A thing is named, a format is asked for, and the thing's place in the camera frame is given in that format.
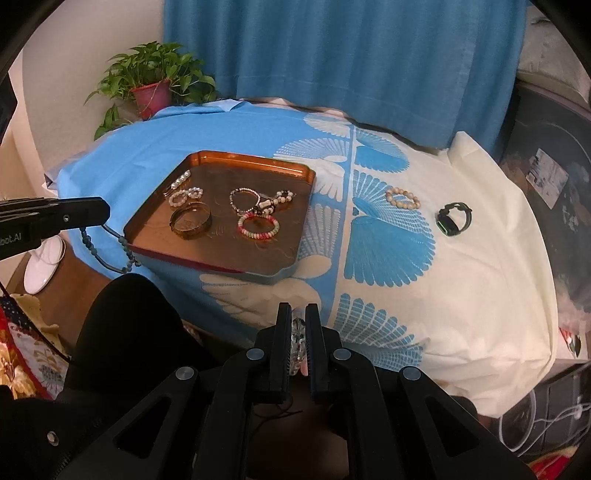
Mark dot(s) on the pale bedding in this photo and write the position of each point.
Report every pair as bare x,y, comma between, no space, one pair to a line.
549,46

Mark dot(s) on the blue curtain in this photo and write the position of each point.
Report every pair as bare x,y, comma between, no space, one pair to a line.
346,55

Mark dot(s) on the blue and white printed tablecloth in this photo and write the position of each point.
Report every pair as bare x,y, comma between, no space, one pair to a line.
461,300

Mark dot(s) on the red packet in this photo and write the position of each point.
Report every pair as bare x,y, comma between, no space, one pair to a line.
572,341

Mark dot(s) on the wide brown bangle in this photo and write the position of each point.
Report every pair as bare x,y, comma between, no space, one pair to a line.
191,233

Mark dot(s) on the black smartwatch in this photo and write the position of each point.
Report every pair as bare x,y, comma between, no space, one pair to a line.
447,224

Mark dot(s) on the copper square tray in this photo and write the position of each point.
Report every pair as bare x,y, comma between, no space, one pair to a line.
217,180

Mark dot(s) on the red floral printed blanket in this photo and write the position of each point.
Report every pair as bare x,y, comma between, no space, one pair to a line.
18,350

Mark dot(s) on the white slipper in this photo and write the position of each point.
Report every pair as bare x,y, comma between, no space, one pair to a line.
44,265

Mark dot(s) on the potted green plant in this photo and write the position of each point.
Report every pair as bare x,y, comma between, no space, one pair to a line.
150,99

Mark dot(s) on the person's leg in black trousers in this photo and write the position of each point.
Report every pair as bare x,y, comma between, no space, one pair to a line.
129,332

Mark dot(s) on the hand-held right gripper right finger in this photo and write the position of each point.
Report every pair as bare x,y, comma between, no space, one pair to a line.
314,346

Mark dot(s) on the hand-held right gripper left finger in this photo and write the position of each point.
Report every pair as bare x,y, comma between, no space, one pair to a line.
282,346

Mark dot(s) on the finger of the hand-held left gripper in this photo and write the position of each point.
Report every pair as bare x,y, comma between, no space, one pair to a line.
78,212
23,201

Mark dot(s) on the dark storage box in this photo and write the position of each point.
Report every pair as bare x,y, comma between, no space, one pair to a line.
554,207

